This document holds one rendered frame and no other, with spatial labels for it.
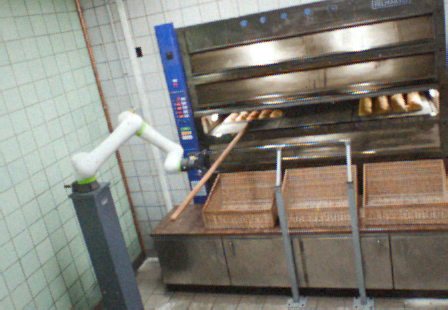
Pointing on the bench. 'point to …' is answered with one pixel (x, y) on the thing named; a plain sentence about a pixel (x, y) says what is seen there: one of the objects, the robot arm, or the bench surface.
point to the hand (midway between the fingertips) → (217, 162)
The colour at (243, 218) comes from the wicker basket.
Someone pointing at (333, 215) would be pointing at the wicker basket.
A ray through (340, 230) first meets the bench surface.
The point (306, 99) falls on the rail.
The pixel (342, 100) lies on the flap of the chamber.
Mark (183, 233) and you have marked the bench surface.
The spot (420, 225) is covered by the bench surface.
